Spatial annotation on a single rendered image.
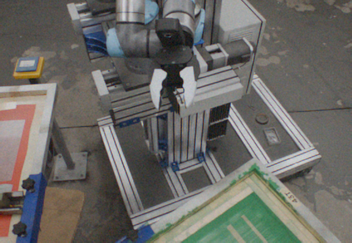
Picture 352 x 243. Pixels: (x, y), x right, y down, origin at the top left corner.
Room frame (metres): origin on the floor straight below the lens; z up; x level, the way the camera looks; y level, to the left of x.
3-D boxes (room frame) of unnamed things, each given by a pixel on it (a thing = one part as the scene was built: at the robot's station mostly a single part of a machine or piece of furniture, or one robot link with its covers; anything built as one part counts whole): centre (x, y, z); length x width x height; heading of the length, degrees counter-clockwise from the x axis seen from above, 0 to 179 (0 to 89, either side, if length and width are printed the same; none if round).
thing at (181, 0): (0.72, -0.01, 1.65); 0.11 x 0.08 x 0.09; 178
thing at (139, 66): (1.00, 0.11, 1.31); 0.15 x 0.15 x 0.10
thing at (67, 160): (1.30, 0.73, 0.48); 0.22 x 0.22 x 0.96; 5
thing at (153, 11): (1.00, 0.11, 1.42); 0.13 x 0.12 x 0.14; 88
